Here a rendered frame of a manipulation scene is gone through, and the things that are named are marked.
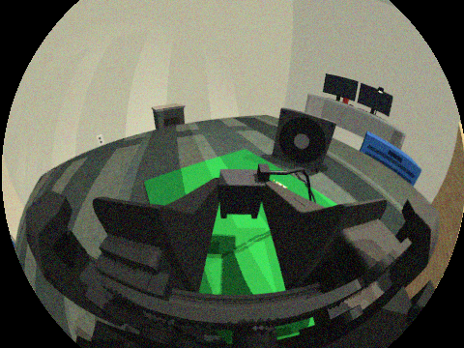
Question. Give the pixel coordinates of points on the black cable with dark grey plug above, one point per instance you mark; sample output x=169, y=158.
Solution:
x=241, y=190

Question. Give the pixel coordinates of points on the green circuit board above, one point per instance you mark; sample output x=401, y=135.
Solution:
x=241, y=258

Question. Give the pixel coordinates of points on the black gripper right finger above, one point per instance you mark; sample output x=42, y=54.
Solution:
x=303, y=231

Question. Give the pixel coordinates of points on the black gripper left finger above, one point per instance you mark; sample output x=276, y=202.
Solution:
x=183, y=228

